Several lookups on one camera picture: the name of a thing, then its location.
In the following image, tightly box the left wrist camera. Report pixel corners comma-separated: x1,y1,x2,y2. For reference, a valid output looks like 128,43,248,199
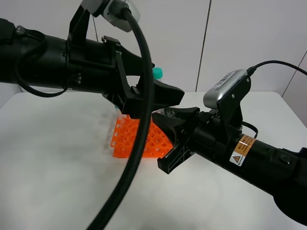
68,0,141,43

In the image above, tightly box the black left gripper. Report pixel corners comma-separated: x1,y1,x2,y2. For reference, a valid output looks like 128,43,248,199
66,36,185,118

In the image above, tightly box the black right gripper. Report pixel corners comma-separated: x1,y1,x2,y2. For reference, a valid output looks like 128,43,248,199
152,106,243,174

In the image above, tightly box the left camera cable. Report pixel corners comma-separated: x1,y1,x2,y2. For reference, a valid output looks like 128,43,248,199
86,7,154,230

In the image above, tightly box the orange test tube rack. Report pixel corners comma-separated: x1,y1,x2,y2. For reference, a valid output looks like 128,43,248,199
110,113,173,159

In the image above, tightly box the teal capped test tube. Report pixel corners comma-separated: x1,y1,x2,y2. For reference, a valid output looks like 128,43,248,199
152,67,163,80

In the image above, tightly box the camera cable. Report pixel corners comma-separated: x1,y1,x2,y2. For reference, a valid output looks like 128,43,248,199
86,7,154,230
247,60,307,75

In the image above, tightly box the test tube second row left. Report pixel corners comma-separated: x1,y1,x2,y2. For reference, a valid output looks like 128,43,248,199
115,105,123,121

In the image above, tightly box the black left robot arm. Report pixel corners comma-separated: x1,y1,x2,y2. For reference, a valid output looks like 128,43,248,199
0,13,184,118

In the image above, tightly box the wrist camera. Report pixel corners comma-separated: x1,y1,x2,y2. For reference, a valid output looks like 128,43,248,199
203,69,251,128
68,0,141,43

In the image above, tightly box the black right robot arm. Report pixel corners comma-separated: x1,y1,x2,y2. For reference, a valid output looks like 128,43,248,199
152,107,307,225

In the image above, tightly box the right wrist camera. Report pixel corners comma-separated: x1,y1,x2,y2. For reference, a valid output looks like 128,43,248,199
203,69,251,128

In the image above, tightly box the right camera cable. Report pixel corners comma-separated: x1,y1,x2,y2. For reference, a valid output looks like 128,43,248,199
247,60,307,75

